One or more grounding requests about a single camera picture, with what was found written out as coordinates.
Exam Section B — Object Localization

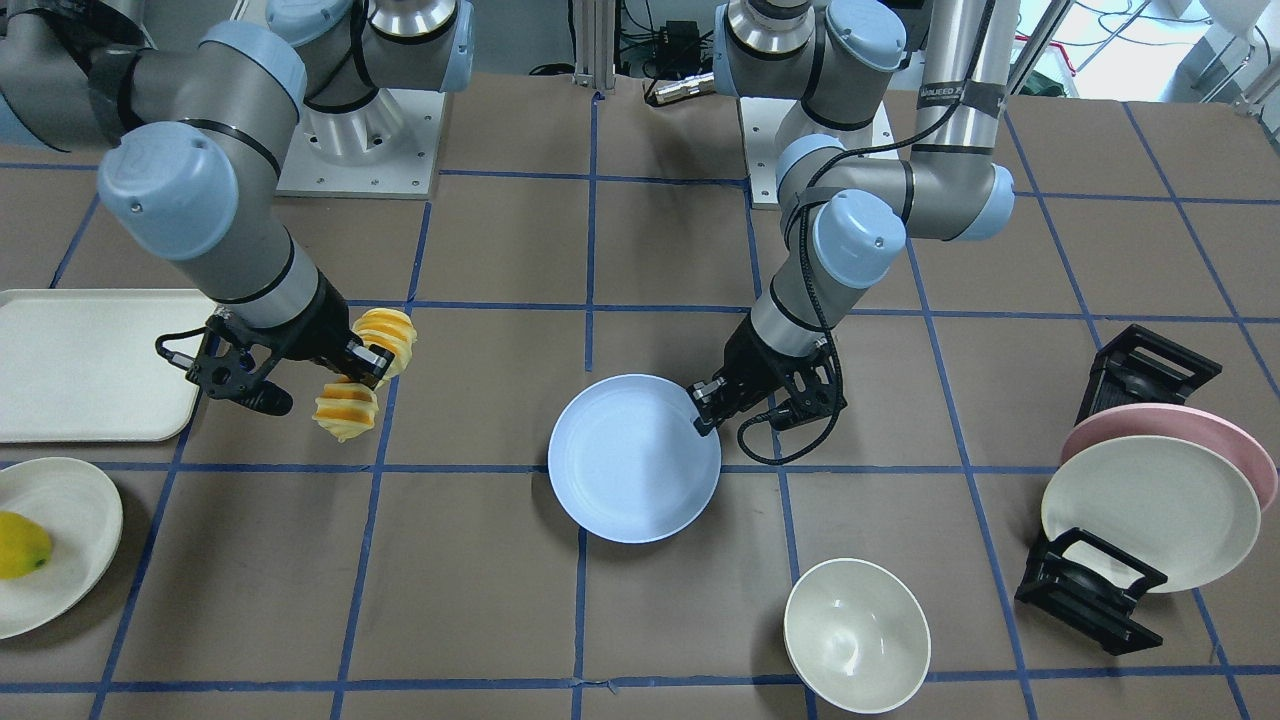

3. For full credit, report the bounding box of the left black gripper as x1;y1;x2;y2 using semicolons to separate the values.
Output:
687;318;836;437

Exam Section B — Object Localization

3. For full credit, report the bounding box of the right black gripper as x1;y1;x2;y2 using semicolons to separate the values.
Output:
186;284;396;416

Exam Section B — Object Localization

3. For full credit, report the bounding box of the blue plate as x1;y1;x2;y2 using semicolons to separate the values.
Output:
548;374;722;544

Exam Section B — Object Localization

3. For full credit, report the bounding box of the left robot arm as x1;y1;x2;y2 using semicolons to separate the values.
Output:
689;1;1018;436

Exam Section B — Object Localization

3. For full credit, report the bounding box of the white round plate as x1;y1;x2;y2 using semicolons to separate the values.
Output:
1;457;123;639

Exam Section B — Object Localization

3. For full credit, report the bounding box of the pink plate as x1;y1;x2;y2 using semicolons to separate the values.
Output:
1059;402;1277;510

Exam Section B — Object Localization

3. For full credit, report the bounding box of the cream plate in rack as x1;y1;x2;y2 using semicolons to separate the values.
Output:
1039;436;1261;593

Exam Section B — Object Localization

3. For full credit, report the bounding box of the white bowl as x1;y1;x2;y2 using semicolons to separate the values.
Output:
783;559;932;714

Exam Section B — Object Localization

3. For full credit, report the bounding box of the white rectangular tray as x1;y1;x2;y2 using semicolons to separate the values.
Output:
1;290;215;443

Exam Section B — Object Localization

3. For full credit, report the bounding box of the silver cylindrical connector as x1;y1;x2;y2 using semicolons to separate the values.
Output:
643;72;716;108

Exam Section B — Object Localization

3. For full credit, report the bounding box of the black power adapter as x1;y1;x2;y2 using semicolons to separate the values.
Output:
655;20;701;79

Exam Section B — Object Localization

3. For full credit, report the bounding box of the yellow lemon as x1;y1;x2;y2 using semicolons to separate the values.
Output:
1;511;52;580

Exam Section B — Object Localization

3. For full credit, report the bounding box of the black dish rack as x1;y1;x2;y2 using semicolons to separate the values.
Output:
1015;324;1222;656

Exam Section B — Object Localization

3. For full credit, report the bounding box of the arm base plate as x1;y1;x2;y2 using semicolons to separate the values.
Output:
739;92;896;211
276;88;451;200

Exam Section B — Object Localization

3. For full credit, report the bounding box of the aluminium frame post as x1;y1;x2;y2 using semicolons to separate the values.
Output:
570;0;621;95

